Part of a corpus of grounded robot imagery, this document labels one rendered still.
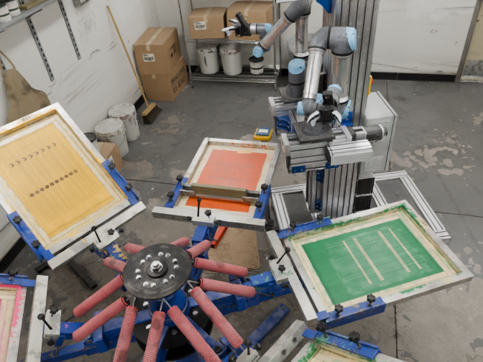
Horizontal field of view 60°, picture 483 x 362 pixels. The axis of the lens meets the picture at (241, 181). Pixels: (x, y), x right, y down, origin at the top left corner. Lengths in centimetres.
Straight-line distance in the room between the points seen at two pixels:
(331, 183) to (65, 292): 228
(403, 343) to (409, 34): 394
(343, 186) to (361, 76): 89
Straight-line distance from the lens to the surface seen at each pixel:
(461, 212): 417
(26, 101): 406
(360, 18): 258
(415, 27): 589
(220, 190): 256
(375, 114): 291
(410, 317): 332
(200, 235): 231
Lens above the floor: 271
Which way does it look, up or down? 40 degrees down
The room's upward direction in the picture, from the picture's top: 6 degrees counter-clockwise
